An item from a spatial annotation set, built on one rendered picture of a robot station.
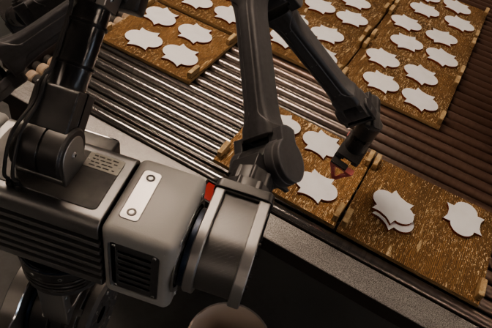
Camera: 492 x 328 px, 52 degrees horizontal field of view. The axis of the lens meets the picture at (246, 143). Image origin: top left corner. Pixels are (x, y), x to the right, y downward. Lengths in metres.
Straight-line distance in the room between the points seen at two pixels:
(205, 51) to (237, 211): 1.29
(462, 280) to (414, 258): 0.14
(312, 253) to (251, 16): 0.72
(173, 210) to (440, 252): 1.02
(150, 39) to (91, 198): 1.33
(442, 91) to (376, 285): 0.96
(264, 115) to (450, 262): 0.85
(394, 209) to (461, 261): 0.23
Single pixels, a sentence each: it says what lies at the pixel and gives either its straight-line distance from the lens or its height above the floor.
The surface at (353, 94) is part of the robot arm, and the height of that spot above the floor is 1.34.
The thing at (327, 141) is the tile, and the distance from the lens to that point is 1.66.
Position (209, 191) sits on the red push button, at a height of 0.93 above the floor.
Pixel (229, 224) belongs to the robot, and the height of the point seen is 1.50.
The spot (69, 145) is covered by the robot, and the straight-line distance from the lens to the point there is 0.65.
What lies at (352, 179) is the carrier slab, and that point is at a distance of 1.59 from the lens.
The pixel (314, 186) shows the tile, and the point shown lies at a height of 0.95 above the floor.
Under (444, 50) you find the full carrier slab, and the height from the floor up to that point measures 0.95.
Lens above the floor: 2.05
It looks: 45 degrees down
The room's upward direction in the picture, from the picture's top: 13 degrees clockwise
